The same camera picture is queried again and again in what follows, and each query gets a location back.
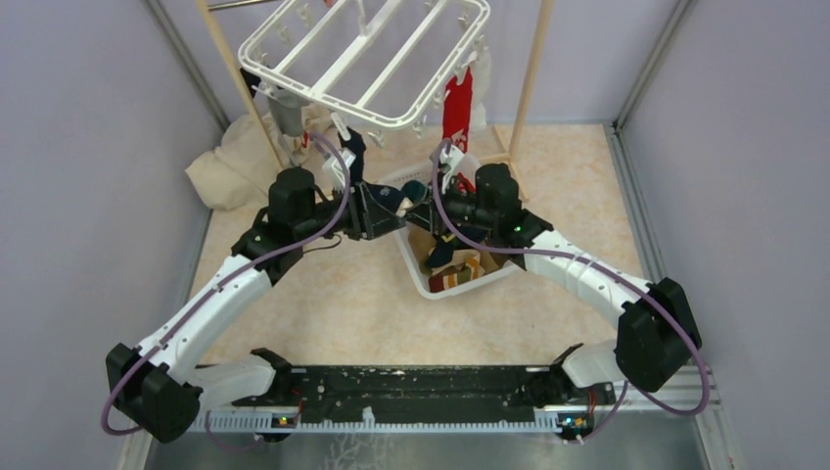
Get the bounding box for white plastic laundry basket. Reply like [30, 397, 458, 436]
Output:
[379, 162, 520, 301]

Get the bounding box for teal sock in basket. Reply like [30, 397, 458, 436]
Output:
[400, 180, 428, 205]

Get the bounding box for red plain sock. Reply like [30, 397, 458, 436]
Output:
[441, 68, 473, 153]

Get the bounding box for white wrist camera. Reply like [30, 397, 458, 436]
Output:
[438, 144, 481, 193]
[322, 148, 357, 192]

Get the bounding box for beige crumpled cloth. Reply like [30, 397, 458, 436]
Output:
[186, 113, 322, 211]

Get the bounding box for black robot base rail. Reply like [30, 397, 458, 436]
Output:
[194, 362, 721, 436]

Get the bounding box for white fluffy sock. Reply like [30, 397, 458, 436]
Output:
[470, 46, 492, 132]

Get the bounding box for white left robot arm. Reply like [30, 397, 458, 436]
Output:
[101, 167, 425, 444]

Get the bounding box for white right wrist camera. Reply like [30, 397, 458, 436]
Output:
[438, 144, 481, 193]

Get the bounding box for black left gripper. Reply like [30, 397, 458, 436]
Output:
[296, 181, 406, 242]

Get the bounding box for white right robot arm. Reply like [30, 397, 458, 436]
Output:
[401, 164, 706, 403]

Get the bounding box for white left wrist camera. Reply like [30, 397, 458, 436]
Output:
[322, 148, 357, 192]

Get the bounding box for wooden drying rack frame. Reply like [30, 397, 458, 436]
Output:
[194, 0, 557, 204]

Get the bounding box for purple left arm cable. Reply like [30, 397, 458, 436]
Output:
[100, 132, 352, 437]

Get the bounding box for white plastic sock hanger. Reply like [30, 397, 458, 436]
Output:
[237, 1, 491, 130]

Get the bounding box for dark navy sock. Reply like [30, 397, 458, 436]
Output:
[239, 68, 261, 99]

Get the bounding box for navy buckle christmas sock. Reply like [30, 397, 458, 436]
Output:
[424, 234, 462, 269]

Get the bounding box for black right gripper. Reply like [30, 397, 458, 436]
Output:
[401, 171, 497, 235]

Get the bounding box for navy red sock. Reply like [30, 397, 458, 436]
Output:
[339, 126, 405, 216]

